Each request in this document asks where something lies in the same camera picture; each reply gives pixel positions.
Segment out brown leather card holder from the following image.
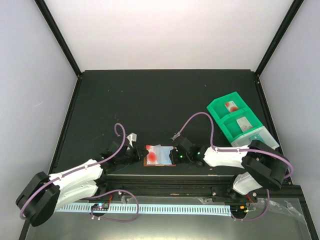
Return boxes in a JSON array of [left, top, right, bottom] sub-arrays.
[[143, 144, 175, 167]]

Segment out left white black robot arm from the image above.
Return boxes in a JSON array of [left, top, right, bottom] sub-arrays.
[[15, 139, 149, 227]]

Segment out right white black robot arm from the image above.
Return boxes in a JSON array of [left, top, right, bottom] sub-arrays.
[[168, 136, 291, 204]]

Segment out red white card in holder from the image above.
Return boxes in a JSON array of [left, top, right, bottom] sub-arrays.
[[146, 145, 158, 165]]

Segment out red white card in bin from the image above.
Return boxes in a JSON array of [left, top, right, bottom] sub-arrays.
[[224, 100, 239, 113]]

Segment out white card in middle bin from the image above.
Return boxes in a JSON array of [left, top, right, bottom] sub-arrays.
[[236, 116, 253, 133]]

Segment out teal card in clear bin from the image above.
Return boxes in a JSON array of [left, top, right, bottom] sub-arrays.
[[250, 134, 264, 142]]

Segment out left circuit board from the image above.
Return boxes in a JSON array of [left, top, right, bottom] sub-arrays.
[[91, 203, 109, 212]]

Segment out circuit board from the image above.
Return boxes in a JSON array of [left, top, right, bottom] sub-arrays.
[[91, 203, 109, 212], [230, 205, 250, 214]]

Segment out green plastic bin middle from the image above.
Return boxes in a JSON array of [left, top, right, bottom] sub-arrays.
[[219, 108, 263, 142]]

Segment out green plastic bin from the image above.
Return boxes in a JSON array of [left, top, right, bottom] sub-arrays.
[[206, 91, 249, 121], [219, 108, 263, 142]]

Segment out green plastic bin far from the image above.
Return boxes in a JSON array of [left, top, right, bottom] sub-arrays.
[[206, 91, 249, 121]]

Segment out right circuit board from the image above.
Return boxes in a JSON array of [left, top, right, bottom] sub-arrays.
[[230, 205, 250, 214]]

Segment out clear plastic bin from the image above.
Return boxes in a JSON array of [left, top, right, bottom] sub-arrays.
[[231, 126, 280, 150]]

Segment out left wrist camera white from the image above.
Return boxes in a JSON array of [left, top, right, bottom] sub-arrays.
[[126, 133, 137, 146]]

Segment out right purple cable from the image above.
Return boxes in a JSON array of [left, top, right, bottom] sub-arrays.
[[172, 112, 294, 179]]

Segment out black aluminium rail base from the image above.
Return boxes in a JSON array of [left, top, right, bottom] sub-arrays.
[[94, 174, 303, 201]]

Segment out white slotted cable duct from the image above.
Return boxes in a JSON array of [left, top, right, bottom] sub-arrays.
[[57, 202, 231, 217]]

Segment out left black frame post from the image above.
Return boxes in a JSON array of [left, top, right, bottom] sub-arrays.
[[34, 0, 82, 77]]

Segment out black frame post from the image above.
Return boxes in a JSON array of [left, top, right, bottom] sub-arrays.
[[255, 0, 304, 77], [34, 0, 82, 77]]

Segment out right black frame post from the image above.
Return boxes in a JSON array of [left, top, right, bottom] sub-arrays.
[[255, 0, 304, 77]]

